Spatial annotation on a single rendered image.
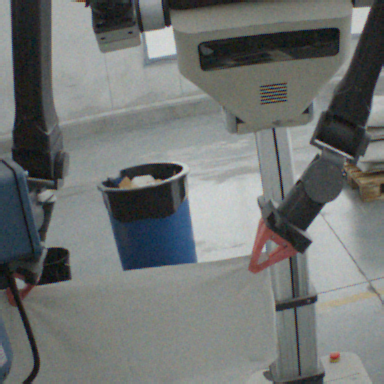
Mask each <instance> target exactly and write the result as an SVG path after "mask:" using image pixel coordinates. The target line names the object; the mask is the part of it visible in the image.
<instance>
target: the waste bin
mask: <svg viewBox="0 0 384 384"><path fill-rule="evenodd" d="M174 171H175V172H176V175H177V176H175V177H173V175H174ZM189 172H190V169H189V166H188V165H186V164H185V163H183V162H153V163H146V164H141V165H133V166H128V167H125V168H121V169H119V170H116V171H113V172H111V173H110V174H108V175H106V176H104V177H103V178H102V179H100V180H99V181H98V182H97V184H96V187H97V190H98V191H100V192H102V196H103V200H104V205H105V207H106V209H107V211H108V215H109V219H110V223H111V227H112V230H113V234H114V239H115V242H116V246H117V250H118V253H119V257H120V260H121V264H122V268H123V271H125V270H137V269H142V268H149V267H154V268H156V267H162V266H170V265H177V264H186V263H193V262H194V263H198V256H197V250H196V243H195V237H194V230H193V224H192V217H191V211H190V205H189V198H188V193H189V187H188V179H187V175H188V174H189ZM149 175H150V176H151V177H152V178H153V179H154V180H156V179H159V178H160V179H162V180H163V181H161V182H157V183H153V184H150V185H145V186H140V187H134V188H124V189H119V188H120V187H119V183H120V182H121V181H122V180H124V179H125V178H126V177H128V178H129V180H133V179H134V178H135V177H143V176H149Z"/></svg>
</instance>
